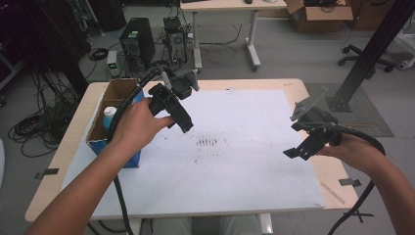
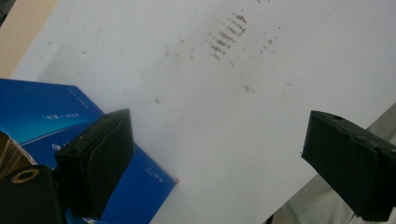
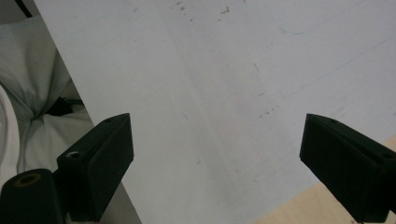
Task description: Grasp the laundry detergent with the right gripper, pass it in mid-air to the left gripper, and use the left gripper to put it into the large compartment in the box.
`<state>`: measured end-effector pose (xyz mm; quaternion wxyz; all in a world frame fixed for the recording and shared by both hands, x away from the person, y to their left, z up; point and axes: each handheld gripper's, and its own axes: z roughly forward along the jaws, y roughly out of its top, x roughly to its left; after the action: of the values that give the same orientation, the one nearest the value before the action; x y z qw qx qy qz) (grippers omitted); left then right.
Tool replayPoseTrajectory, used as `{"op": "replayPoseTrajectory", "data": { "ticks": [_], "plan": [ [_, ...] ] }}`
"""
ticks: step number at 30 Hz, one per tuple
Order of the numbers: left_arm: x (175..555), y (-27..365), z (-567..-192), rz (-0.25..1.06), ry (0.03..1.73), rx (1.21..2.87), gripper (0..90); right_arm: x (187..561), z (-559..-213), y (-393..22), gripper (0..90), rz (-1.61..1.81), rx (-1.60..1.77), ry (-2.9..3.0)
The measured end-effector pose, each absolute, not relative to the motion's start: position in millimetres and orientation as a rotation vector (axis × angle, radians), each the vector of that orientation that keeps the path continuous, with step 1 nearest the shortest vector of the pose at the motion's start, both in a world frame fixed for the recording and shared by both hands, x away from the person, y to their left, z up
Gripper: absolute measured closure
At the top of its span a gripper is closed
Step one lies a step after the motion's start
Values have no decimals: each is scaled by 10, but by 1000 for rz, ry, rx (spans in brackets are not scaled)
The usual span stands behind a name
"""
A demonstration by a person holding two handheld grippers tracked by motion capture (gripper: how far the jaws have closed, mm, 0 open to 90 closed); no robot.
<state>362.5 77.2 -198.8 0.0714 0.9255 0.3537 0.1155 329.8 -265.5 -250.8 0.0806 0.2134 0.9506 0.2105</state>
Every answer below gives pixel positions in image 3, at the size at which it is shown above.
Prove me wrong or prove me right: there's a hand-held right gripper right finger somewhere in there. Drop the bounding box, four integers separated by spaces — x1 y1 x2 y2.
299 113 396 223

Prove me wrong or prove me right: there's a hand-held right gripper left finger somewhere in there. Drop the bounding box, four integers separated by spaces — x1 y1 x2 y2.
56 113 134 222

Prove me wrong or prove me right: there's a pale grey cloth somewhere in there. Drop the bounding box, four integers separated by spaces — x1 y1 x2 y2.
0 15 96 185

